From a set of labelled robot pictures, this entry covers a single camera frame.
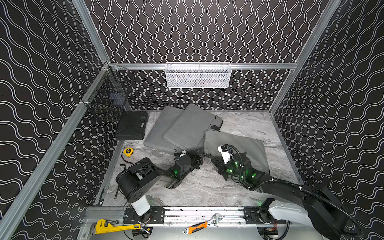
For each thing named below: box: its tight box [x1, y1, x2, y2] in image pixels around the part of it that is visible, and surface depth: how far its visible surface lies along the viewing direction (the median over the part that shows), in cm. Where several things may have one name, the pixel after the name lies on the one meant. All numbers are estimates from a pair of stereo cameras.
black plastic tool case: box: [115, 111, 149, 140], surface depth 108 cm
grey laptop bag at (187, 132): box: [163, 103, 223, 152], surface depth 105 cm
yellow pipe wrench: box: [95, 219, 142, 235], surface depth 72 cm
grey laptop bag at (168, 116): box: [143, 106, 185, 153], surface depth 105 cm
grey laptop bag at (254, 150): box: [204, 130, 270, 175], surface depth 97 cm
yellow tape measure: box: [122, 147, 134, 157], surface depth 97 cm
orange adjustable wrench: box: [183, 213, 223, 235], surface depth 73 cm
